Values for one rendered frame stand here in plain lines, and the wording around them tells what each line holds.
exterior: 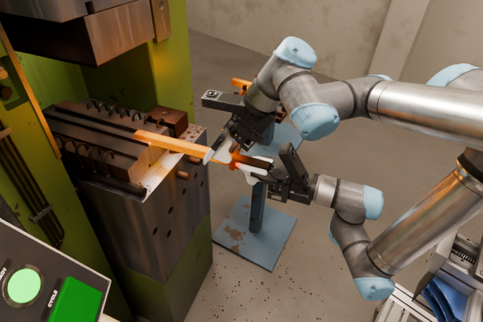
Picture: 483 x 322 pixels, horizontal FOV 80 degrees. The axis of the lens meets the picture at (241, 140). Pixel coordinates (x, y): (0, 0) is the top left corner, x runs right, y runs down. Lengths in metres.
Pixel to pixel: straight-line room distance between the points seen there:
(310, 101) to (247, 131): 0.20
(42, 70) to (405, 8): 2.87
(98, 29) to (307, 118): 0.44
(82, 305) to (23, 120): 0.40
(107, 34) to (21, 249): 0.41
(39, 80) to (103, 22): 0.57
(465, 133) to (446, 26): 2.92
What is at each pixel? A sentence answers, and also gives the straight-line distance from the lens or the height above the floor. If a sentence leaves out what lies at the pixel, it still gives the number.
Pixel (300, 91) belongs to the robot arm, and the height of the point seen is 1.28.
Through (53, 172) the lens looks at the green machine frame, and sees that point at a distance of 0.85.
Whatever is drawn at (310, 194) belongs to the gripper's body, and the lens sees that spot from 0.73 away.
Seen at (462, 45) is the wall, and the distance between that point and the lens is 3.37.
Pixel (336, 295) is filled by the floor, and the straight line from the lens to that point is 1.75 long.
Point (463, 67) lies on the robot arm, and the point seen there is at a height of 1.31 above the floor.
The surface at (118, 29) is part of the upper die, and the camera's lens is 0.71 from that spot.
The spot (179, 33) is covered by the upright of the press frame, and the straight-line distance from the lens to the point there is 1.18.
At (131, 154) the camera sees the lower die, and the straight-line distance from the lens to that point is 0.85.
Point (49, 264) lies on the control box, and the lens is 0.58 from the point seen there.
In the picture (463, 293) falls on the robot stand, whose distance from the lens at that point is 1.14.
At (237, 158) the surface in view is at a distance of 0.76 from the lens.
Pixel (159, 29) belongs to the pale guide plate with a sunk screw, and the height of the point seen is 1.22.
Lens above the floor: 1.51
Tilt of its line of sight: 38 degrees down
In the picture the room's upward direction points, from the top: 3 degrees clockwise
